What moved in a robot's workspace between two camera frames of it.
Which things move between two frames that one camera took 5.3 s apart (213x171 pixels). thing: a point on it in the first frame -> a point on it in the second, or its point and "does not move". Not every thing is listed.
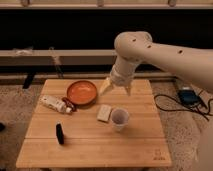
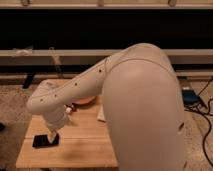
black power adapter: (189, 97) does not move
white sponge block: (104, 112) does not move
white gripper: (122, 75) -> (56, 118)
